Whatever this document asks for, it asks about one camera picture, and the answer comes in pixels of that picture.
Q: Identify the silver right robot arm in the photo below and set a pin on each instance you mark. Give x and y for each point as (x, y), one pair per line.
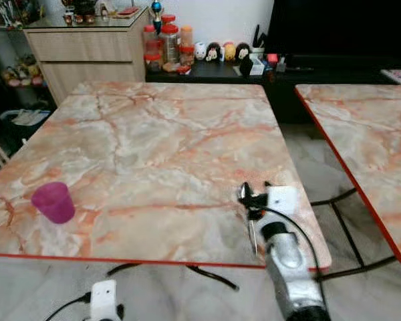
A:
(291, 267)

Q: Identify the large clear jar red lid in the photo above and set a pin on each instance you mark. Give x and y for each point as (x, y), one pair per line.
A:
(170, 47)

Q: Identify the small red object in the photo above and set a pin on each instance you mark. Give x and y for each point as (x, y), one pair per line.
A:
(273, 59)

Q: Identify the yellow doll figurine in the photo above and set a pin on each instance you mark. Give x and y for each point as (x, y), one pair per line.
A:
(229, 51)

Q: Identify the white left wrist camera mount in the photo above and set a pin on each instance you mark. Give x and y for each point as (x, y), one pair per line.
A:
(104, 297)

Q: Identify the medium clear jar red lid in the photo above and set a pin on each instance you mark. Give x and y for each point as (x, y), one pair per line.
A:
(150, 40)

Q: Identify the white pen holder with pens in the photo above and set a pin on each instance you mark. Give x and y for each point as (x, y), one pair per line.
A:
(258, 49)

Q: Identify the blue ball ornament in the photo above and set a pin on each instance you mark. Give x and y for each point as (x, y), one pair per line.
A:
(157, 8)

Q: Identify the light wooden drawer cabinet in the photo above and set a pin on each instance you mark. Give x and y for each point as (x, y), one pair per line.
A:
(87, 60)

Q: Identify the white round doll figurine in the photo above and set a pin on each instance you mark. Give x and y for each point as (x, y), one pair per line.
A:
(200, 51)

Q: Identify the flat red tray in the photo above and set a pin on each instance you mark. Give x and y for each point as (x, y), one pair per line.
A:
(128, 11)

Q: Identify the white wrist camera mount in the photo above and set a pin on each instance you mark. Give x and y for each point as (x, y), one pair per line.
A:
(104, 297)
(282, 199)

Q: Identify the black haired doll figurine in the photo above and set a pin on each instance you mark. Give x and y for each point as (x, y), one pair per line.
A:
(214, 53)

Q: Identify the dark figurine group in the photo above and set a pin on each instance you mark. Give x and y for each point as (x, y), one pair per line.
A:
(80, 15)

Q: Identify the orange filled clear jar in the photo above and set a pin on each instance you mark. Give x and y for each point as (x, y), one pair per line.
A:
(186, 37)

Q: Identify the dark doll figurine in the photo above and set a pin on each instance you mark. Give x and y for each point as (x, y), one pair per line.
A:
(243, 51)

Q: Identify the printed magazine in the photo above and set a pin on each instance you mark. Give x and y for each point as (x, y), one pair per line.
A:
(399, 76)

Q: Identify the colourful toy pile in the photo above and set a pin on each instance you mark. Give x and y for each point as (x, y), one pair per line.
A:
(23, 72)

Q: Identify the dark basket with papers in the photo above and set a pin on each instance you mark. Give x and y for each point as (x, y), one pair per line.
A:
(27, 119)

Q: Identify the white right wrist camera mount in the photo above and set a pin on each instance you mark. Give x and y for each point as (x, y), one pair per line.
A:
(282, 199)

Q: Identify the small white printed box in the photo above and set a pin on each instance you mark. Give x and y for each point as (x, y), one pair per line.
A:
(257, 66)

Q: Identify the small clear jar red lid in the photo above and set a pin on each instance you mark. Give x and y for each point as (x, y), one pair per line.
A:
(187, 56)
(153, 63)

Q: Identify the purple plastic cup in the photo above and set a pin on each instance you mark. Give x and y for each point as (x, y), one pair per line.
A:
(53, 202)

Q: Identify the black flat television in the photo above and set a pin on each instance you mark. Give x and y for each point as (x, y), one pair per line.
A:
(341, 27)

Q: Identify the flat red lidded jar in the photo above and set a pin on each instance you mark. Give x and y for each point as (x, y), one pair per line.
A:
(168, 19)

